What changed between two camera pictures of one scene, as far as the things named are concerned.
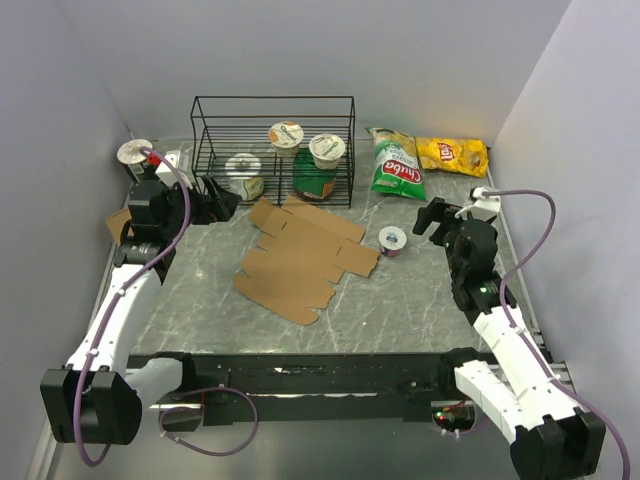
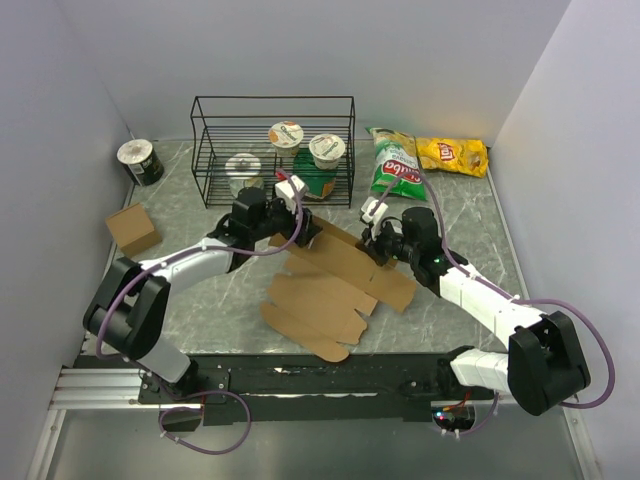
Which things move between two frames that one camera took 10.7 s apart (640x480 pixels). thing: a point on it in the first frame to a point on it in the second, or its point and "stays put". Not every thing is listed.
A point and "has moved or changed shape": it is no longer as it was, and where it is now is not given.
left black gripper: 210,207 to 308,228
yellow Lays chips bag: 454,155 stays put
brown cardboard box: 299,253 has moved or changed shape
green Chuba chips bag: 396,167 stays put
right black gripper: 443,213 to 374,250
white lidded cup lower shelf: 243,171 stays put
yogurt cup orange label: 285,136 stays put
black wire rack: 292,150 stays put
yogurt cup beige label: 326,150 stays put
